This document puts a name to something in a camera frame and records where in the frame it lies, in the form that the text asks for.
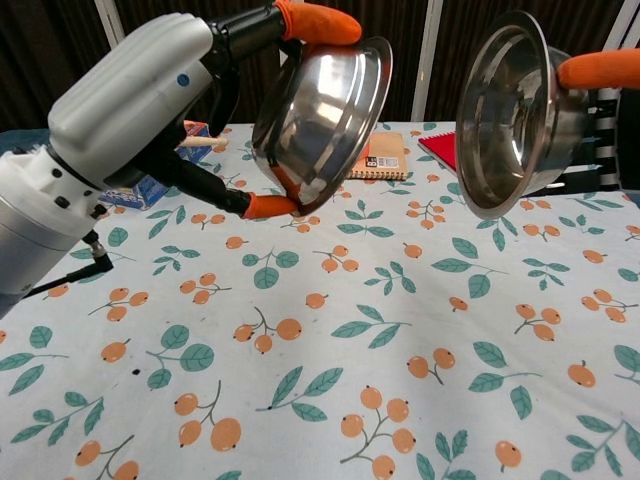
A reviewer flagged blue orange cardboard box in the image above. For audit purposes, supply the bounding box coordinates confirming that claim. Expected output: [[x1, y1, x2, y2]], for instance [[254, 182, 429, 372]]
[[99, 119, 211, 210]]

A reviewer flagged red spiral notebook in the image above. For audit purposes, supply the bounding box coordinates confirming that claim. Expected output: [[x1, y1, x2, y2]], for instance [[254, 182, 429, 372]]
[[417, 130, 459, 171]]

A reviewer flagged teal table cover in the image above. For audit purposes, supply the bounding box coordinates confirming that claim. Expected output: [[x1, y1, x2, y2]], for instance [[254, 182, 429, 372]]
[[0, 127, 54, 157]]

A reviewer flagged metal bowl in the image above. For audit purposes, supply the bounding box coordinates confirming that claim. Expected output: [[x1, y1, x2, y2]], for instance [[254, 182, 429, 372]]
[[249, 35, 394, 217], [455, 10, 591, 219]]

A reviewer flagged kraft spiral notebook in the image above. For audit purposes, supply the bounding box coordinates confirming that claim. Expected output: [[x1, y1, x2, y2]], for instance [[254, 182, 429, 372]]
[[347, 130, 409, 181]]

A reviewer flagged wooden rolling pin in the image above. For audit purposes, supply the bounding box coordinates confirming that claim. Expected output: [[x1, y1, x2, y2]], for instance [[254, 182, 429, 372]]
[[178, 137, 229, 150]]

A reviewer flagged floral fruit print tablecloth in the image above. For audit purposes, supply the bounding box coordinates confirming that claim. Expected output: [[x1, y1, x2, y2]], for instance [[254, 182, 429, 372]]
[[0, 122, 640, 480]]

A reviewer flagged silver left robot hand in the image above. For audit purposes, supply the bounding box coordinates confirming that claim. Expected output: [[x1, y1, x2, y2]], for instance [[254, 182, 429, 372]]
[[47, 0, 364, 221]]

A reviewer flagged dark pleated curtain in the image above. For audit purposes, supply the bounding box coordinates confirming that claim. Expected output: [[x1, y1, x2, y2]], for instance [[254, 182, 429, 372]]
[[0, 0, 640, 132]]

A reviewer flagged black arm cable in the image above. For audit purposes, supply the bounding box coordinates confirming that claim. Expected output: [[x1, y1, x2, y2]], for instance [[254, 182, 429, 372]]
[[19, 229, 116, 301]]

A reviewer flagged white frame post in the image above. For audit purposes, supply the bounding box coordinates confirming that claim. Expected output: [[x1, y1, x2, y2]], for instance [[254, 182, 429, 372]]
[[607, 0, 640, 52], [412, 0, 445, 122], [94, 0, 127, 51]]

